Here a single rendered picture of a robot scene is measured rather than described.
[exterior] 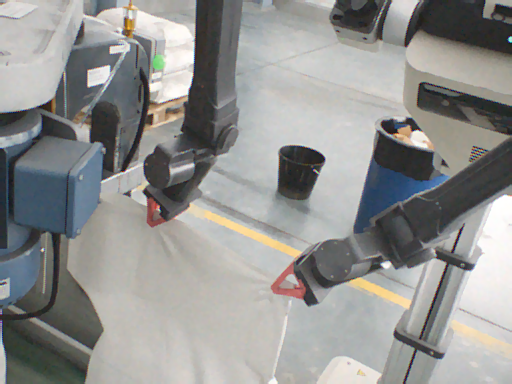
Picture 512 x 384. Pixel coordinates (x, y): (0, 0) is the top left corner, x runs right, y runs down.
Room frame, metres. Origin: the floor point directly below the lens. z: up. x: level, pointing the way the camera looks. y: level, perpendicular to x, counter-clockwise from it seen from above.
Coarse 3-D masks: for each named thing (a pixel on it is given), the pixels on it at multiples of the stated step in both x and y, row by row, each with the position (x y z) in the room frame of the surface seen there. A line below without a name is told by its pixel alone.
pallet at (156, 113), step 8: (184, 96) 4.35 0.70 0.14; (152, 104) 4.04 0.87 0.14; (160, 104) 4.08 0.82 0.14; (168, 104) 4.11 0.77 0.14; (176, 104) 4.21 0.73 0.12; (80, 112) 3.63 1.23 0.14; (152, 112) 3.93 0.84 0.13; (160, 112) 4.02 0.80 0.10; (168, 112) 4.29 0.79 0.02; (176, 112) 4.31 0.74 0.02; (80, 120) 3.54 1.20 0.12; (88, 120) 3.52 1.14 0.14; (152, 120) 3.95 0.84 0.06; (160, 120) 4.03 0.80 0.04; (168, 120) 4.13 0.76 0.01; (144, 128) 3.87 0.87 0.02; (152, 128) 3.94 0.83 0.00
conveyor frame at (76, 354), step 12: (12, 312) 1.37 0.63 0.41; (24, 312) 1.37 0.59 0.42; (12, 324) 1.37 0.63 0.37; (24, 324) 1.35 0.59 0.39; (36, 324) 1.33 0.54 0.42; (24, 336) 1.35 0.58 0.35; (36, 336) 1.33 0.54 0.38; (48, 336) 1.31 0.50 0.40; (60, 336) 1.30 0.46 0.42; (48, 348) 1.31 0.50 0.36; (60, 348) 1.29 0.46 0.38; (72, 348) 1.28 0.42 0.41; (84, 348) 1.27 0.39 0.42; (72, 360) 1.28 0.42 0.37; (84, 360) 1.26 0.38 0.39; (84, 372) 1.26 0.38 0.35
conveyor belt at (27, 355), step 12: (12, 336) 1.31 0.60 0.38; (12, 348) 1.27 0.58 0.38; (24, 348) 1.28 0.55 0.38; (36, 348) 1.28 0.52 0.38; (12, 360) 1.23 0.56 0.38; (24, 360) 1.23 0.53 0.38; (36, 360) 1.24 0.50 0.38; (48, 360) 1.25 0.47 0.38; (60, 360) 1.25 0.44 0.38; (12, 372) 1.19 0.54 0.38; (24, 372) 1.19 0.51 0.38; (36, 372) 1.20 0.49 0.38; (48, 372) 1.21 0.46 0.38; (60, 372) 1.21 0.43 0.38; (72, 372) 1.22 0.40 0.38
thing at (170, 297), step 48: (96, 240) 0.94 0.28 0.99; (144, 240) 0.95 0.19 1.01; (192, 240) 0.89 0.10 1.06; (96, 288) 0.94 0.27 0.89; (144, 288) 0.94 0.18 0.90; (192, 288) 0.88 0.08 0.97; (240, 288) 0.83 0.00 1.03; (288, 288) 0.80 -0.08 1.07; (144, 336) 0.89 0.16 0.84; (192, 336) 0.87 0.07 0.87; (240, 336) 0.82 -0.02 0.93
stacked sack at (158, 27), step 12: (108, 12) 4.41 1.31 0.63; (120, 12) 4.47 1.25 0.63; (144, 12) 4.66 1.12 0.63; (120, 24) 4.31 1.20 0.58; (144, 24) 4.30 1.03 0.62; (156, 24) 4.36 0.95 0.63; (168, 24) 4.42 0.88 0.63; (168, 36) 4.25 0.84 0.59; (180, 36) 4.38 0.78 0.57; (192, 36) 4.52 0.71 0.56
